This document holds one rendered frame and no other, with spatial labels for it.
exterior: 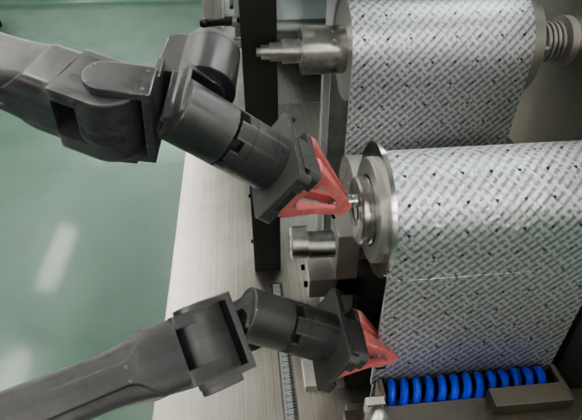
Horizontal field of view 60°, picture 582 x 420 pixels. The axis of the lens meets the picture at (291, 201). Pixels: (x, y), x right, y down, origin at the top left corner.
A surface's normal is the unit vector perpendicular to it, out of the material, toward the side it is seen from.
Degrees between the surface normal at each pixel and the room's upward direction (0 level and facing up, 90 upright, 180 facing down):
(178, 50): 18
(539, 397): 0
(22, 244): 0
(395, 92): 92
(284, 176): 51
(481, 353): 90
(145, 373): 40
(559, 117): 90
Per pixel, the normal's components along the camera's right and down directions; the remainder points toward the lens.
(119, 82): 0.14, -0.60
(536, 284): 0.10, 0.60
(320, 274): 0.00, -0.80
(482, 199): 0.07, -0.04
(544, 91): -0.99, 0.06
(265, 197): -0.76, -0.40
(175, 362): 0.55, -0.40
